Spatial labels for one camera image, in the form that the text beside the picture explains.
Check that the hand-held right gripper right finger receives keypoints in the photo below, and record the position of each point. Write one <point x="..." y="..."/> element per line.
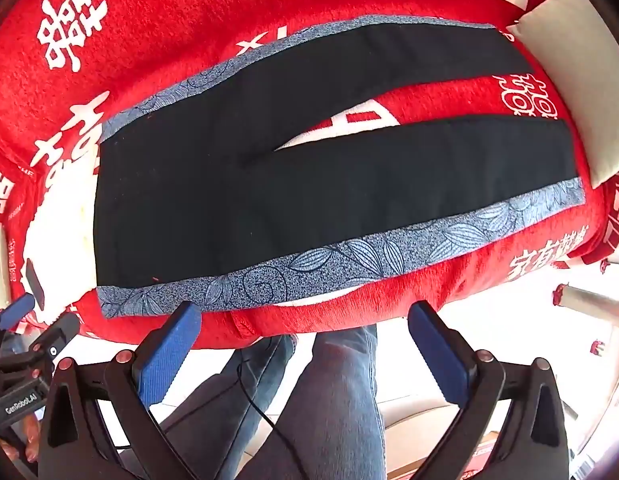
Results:
<point x="437" y="355"/>

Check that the white pillow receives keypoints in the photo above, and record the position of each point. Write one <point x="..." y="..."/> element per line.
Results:
<point x="564" y="75"/>

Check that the red printed blanket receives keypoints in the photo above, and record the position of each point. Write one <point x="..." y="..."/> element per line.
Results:
<point x="139" y="25"/>

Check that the dark flat rectangular object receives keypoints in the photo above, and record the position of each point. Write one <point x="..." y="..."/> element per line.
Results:
<point x="34" y="282"/>

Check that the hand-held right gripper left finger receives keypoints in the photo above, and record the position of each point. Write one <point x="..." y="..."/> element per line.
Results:
<point x="172" y="355"/>

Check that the black pants with patterned stripe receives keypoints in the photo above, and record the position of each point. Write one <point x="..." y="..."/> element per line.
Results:
<point x="189" y="200"/>

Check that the cardboard box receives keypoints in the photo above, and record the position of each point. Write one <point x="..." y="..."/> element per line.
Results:
<point x="419" y="430"/>

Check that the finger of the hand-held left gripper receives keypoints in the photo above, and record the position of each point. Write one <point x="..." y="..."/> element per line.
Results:
<point x="14" y="311"/>
<point x="57" y="335"/>

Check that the person's left hand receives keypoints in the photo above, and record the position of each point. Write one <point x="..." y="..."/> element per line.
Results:
<point x="29" y="437"/>

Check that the person's leg in blue jeans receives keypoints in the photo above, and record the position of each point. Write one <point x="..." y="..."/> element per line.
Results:
<point x="224" y="410"/>
<point x="329" y="400"/>

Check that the metal pole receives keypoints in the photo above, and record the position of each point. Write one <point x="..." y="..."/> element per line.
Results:
<point x="594" y="305"/>

